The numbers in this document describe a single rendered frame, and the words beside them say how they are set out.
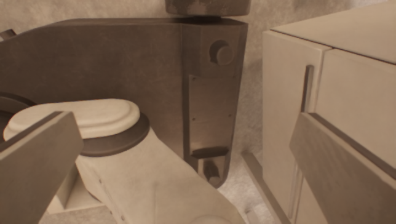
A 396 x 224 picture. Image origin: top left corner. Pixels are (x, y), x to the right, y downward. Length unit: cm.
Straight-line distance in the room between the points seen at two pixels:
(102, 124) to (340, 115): 36
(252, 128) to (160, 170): 61
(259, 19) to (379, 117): 48
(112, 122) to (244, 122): 58
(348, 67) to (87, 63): 45
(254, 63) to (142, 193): 57
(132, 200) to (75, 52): 32
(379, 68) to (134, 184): 33
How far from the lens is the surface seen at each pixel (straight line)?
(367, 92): 31
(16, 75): 54
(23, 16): 69
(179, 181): 29
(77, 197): 50
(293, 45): 40
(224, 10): 44
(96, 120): 36
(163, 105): 50
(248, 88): 75
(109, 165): 34
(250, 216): 126
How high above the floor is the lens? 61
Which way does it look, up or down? 57 degrees down
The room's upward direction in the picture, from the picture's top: 156 degrees clockwise
